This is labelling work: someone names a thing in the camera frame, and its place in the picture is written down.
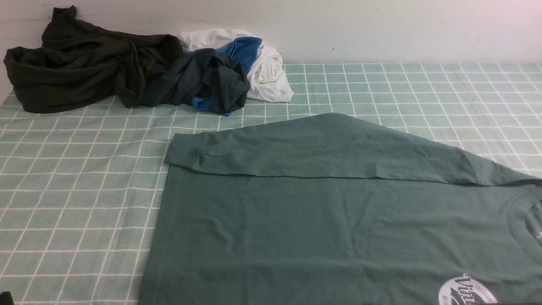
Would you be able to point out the green long sleeve shirt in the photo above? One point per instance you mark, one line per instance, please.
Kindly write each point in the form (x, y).
(334, 210)

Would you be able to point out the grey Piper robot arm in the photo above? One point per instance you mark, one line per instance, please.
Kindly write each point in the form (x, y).
(6, 298)

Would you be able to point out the white crumpled garment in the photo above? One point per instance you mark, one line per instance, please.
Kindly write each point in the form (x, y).
(268, 80)

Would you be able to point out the dark grey crumpled garment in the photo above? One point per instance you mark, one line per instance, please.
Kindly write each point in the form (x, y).
(178, 83)

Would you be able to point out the blue crumpled garment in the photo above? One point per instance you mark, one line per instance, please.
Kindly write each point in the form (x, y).
(243, 51)

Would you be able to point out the green checkered tablecloth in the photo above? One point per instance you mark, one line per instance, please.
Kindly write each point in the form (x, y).
(80, 189)

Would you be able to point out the dark olive crumpled garment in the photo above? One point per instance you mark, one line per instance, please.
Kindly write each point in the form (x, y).
(80, 63)

